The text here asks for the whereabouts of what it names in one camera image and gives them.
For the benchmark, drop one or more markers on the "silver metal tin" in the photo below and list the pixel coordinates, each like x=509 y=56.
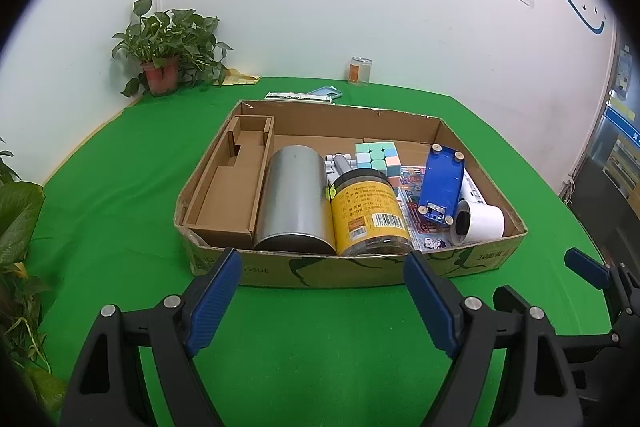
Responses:
x=292 y=197

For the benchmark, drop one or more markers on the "narrow cardboard insert tray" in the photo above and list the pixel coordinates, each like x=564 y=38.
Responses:
x=225 y=197

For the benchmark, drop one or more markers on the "colourful printed packet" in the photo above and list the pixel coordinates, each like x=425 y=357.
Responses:
x=415 y=227

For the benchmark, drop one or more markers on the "potted plant in red pot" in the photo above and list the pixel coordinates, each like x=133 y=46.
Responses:
x=161 y=77

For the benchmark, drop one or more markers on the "yellow cloth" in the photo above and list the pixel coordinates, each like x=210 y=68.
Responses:
x=240 y=78

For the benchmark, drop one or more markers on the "white spray bottle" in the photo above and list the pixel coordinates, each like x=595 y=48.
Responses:
x=471 y=189

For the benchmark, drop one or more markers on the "green tablecloth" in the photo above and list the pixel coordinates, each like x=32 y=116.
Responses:
x=125 y=147

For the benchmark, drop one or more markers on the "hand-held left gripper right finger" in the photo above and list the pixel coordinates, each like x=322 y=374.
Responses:
x=430 y=302

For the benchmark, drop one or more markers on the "glass door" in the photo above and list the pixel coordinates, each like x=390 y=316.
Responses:
x=620 y=157

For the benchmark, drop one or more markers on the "large leaf green plant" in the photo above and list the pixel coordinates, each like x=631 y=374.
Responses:
x=17 y=217

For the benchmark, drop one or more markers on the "glass jar with orange label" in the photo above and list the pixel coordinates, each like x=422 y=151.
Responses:
x=359 y=72

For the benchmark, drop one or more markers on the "yellow label jar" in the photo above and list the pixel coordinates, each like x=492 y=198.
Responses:
x=367 y=212

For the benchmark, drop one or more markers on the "phone in blue case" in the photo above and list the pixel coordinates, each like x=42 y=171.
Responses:
x=327 y=92

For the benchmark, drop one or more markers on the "pastel puzzle cube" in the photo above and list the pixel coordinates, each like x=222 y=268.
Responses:
x=377 y=157

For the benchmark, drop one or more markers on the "large shallow cardboard box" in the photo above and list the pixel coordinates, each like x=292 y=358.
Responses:
x=320 y=269

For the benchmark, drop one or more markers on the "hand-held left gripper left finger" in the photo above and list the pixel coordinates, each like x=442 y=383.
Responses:
x=215 y=302

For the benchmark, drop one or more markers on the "flat white green box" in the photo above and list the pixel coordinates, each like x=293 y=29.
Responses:
x=290 y=96

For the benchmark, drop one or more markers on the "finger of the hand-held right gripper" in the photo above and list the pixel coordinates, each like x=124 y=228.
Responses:
x=587 y=264
x=507 y=297

